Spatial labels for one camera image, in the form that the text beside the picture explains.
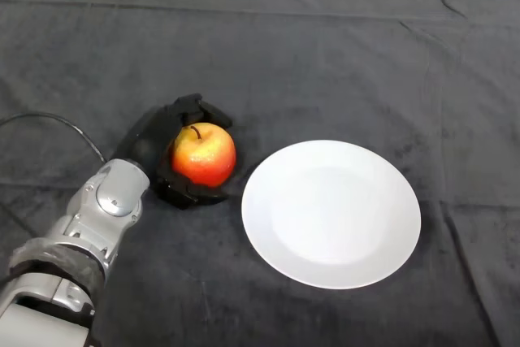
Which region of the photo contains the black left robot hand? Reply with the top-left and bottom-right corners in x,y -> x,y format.
114,93 -> 235,211

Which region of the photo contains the red yellow apple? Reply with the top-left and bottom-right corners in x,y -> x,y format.
171,123 -> 237,188

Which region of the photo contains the white round plate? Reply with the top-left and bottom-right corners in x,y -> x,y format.
240,139 -> 423,291

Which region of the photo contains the black cloth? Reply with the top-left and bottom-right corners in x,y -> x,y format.
0,0 -> 520,347

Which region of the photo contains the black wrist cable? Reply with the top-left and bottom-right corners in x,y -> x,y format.
0,112 -> 109,165

